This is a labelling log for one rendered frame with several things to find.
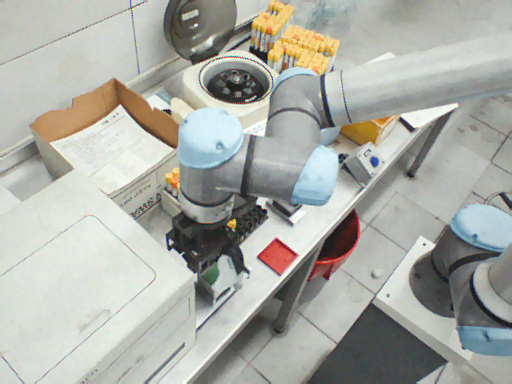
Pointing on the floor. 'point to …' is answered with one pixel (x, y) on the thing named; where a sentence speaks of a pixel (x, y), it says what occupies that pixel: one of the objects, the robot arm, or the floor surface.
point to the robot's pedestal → (378, 354)
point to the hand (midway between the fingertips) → (212, 262)
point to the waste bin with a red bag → (334, 244)
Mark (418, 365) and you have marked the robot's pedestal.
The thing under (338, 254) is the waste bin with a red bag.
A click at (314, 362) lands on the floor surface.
